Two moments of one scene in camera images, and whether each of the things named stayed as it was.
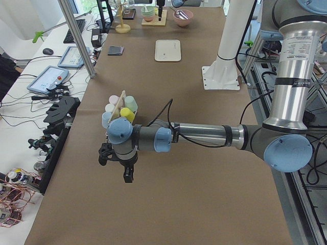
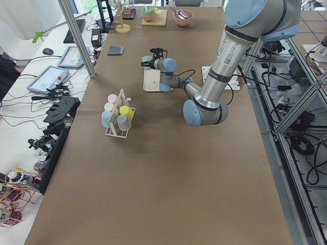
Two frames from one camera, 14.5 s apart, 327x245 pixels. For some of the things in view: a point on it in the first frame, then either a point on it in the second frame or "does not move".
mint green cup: x=131 y=103 → x=150 y=63
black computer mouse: x=47 y=51 does not move
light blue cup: x=105 y=118 does not move
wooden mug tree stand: x=122 y=28 does not move
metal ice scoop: x=180 y=14 does not move
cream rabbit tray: x=167 y=50 → x=151 y=80
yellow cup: x=125 y=112 does not move
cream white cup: x=109 y=107 does not move
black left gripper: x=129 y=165 → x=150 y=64
